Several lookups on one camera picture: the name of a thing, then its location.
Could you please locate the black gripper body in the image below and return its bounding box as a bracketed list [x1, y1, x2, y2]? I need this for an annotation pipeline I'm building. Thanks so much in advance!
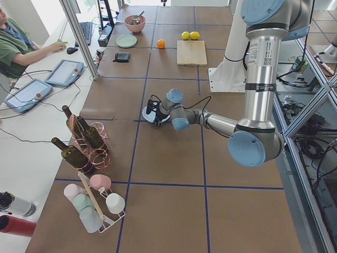
[146, 99, 162, 126]

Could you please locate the light blue plate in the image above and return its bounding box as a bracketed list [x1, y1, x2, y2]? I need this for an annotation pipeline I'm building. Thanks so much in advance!
[142, 106, 170, 123]

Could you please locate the orange fruit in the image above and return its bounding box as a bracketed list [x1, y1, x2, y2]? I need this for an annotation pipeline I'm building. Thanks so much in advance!
[157, 40, 166, 49]

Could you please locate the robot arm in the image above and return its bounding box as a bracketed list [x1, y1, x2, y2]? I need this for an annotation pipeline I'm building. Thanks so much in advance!
[142, 1, 314, 167]

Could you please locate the light green plate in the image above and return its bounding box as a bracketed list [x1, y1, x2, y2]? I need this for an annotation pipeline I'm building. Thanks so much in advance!
[115, 35, 137, 48]

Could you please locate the folded grey cloth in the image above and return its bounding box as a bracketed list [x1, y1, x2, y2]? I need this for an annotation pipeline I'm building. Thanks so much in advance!
[113, 52, 131, 63]

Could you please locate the wooden cutting board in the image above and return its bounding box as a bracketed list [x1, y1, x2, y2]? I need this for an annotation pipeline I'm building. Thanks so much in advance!
[177, 40, 207, 66]

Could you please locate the dark wine bottle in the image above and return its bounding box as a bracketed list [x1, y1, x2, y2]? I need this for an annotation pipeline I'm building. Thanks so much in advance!
[77, 115, 107, 151]
[51, 137, 95, 175]
[62, 105, 84, 140]

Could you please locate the upper yellow lemon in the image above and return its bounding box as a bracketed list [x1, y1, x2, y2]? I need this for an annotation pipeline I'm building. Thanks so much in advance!
[181, 31, 190, 41]

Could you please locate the yellow lemon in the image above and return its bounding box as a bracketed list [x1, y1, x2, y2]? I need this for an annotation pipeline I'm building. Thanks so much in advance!
[181, 31, 190, 41]
[190, 31, 200, 40]

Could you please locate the pink bowl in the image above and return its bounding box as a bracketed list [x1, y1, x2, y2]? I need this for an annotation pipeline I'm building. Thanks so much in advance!
[124, 15, 145, 33]

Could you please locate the black box device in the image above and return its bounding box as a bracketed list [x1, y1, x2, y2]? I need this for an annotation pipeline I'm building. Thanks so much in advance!
[97, 25, 113, 47]

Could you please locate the lower yellow lemon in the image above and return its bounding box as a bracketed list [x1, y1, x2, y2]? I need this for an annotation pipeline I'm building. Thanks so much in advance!
[190, 31, 200, 40]

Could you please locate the metal scoop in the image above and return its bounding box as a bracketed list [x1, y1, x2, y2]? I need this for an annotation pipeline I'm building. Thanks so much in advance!
[129, 10, 145, 25]

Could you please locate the far teach pendant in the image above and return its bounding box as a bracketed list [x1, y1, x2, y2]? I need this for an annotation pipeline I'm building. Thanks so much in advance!
[45, 59, 84, 87]

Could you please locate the teach pendant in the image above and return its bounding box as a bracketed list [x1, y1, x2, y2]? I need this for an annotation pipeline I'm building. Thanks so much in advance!
[4, 79, 53, 113]
[45, 59, 84, 87]

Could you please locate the pink cup on rack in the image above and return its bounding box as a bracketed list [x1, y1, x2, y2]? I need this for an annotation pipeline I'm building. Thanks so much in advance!
[90, 174, 112, 190]

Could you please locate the black computer mouse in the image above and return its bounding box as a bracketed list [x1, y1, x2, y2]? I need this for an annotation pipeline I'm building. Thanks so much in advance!
[66, 47, 78, 55]

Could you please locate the black keyboard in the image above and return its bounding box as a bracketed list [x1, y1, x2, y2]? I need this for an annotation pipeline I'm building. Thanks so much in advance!
[79, 22, 93, 45]

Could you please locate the white cup on rack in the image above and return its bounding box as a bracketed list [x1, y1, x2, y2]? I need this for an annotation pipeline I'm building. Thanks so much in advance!
[106, 193, 125, 214]

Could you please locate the pale pink cup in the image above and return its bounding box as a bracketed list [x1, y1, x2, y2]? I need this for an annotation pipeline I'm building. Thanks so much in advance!
[63, 183, 87, 202]

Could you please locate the pale green cup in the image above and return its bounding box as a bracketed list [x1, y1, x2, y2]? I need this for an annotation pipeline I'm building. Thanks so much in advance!
[72, 193, 94, 213]

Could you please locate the near teach pendant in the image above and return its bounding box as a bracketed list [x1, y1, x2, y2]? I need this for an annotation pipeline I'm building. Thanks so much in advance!
[4, 79, 53, 113]

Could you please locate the pale grey cup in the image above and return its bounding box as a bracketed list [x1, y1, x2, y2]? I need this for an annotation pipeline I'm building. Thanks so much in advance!
[80, 207, 103, 233]

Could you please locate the person in green shirt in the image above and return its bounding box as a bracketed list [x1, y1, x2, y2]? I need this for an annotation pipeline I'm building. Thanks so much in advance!
[1, 8, 66, 79]

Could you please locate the grey thermos bottle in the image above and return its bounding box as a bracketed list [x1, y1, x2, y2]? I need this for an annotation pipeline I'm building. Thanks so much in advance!
[1, 192, 36, 217]

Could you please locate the red thermos bottle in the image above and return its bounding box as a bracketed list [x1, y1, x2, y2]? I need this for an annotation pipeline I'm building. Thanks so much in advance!
[1, 215, 36, 237]

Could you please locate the copper wire bottle rack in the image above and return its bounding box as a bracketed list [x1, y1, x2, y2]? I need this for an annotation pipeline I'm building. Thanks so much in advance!
[66, 114, 111, 172]

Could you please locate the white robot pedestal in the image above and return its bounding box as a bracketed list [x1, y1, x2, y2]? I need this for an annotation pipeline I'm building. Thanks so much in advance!
[209, 1, 249, 92]

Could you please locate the white wire cup rack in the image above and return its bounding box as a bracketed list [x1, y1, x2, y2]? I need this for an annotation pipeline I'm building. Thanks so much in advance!
[76, 170, 126, 233]

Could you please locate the aluminium frame post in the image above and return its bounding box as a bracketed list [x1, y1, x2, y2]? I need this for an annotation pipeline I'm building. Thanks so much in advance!
[59, 0, 99, 80]

